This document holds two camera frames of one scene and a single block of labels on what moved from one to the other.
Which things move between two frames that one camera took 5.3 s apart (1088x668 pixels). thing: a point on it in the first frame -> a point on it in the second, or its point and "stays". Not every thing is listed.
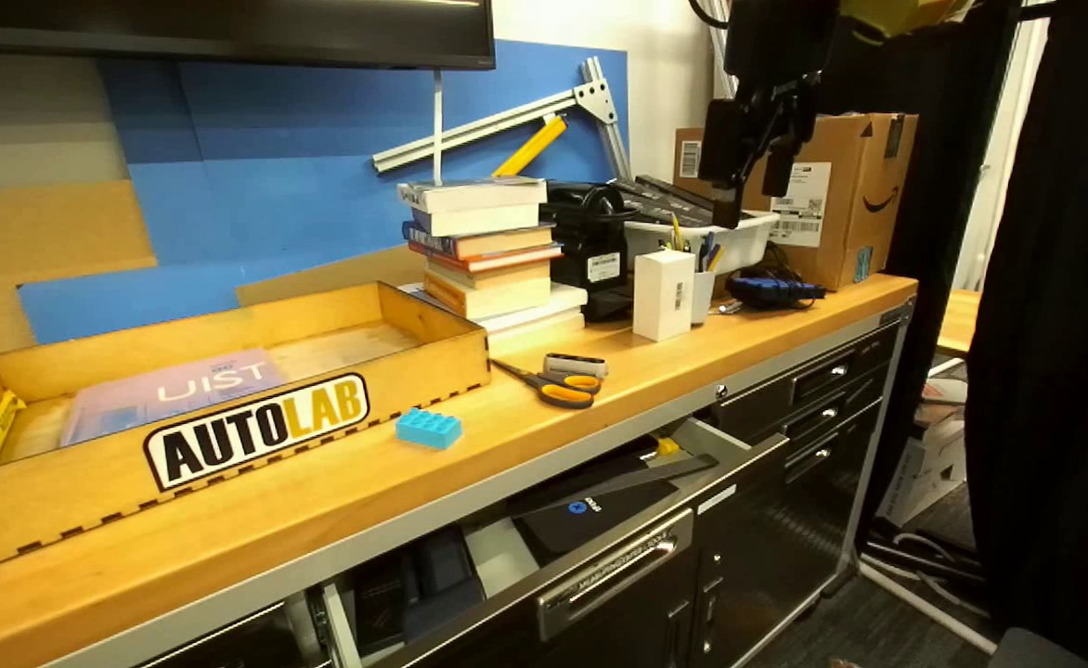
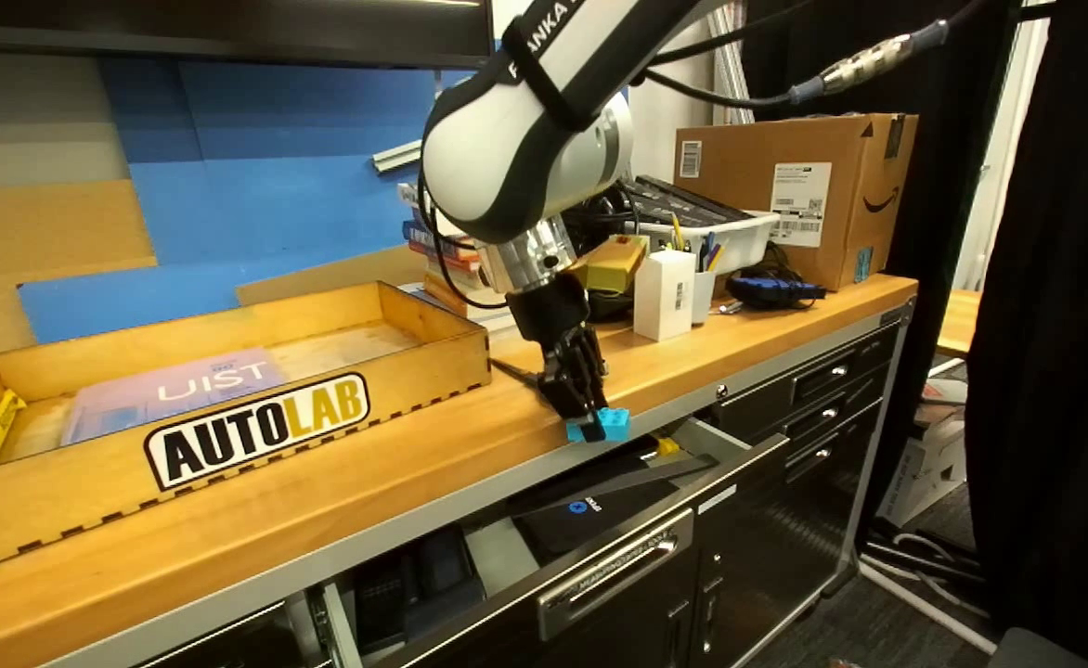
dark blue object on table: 775,288 stays
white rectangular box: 662,295 stays
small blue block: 427,430 -> 614,425
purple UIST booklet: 141,406 stays
